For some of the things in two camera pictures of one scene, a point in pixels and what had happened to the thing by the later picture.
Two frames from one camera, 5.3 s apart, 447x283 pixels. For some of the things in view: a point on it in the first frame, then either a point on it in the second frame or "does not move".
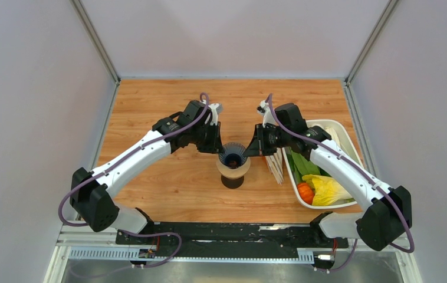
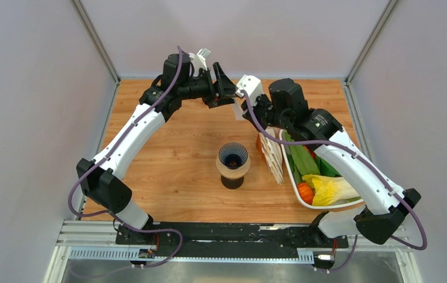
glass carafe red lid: x=232 y=183 does not move
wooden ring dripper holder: x=230 y=173 does not move
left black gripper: x=216 y=145 to x=220 y=92
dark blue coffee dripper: x=233 y=155 does not move
